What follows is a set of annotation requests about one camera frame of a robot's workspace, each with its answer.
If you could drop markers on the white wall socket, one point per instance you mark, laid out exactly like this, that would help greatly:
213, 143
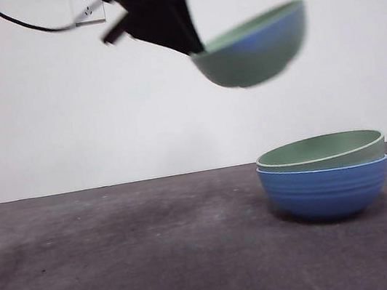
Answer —
91, 10

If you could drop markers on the blue ribbed bowl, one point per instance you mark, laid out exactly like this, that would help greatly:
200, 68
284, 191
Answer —
326, 190

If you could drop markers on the green ribbed bowl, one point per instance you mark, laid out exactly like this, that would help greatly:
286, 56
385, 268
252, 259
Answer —
350, 155
250, 62

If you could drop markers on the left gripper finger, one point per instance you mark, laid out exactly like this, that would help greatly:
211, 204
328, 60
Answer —
170, 31
189, 17

